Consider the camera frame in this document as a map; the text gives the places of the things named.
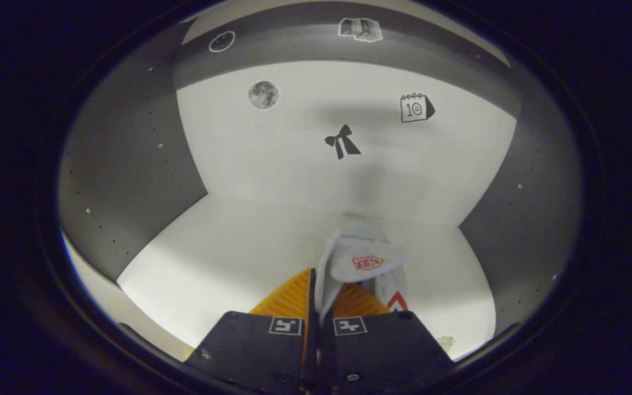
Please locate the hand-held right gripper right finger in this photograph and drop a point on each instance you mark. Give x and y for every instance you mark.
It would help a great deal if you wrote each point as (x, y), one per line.
(387, 351)

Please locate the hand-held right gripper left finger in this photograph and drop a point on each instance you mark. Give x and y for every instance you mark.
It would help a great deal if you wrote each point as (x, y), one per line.
(255, 351)

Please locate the white shoe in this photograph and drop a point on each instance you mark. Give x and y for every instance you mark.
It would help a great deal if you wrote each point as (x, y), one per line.
(362, 263)

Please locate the grey shoe cabinet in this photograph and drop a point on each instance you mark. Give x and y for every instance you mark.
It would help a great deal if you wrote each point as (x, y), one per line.
(294, 164)

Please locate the white cabinet shelf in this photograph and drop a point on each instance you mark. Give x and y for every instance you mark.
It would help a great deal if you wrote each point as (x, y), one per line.
(212, 263)

